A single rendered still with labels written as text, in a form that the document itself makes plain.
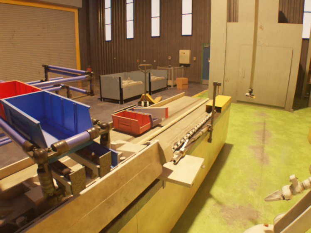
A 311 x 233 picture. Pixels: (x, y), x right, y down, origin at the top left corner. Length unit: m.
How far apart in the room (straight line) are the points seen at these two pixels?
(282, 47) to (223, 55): 1.84
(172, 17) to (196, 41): 2.03
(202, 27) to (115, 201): 10.06
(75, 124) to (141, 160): 0.42
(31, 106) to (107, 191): 0.44
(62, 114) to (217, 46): 6.04
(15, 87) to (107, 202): 0.70
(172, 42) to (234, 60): 5.38
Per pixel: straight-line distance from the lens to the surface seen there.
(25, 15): 11.94
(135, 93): 6.34
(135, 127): 1.73
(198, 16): 10.67
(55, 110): 0.72
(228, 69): 6.46
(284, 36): 6.43
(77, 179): 0.49
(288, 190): 1.35
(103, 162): 0.53
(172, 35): 11.09
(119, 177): 0.83
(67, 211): 0.70
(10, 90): 1.06
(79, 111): 0.60
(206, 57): 10.26
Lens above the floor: 1.45
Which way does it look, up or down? 18 degrees down
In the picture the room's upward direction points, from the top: straight up
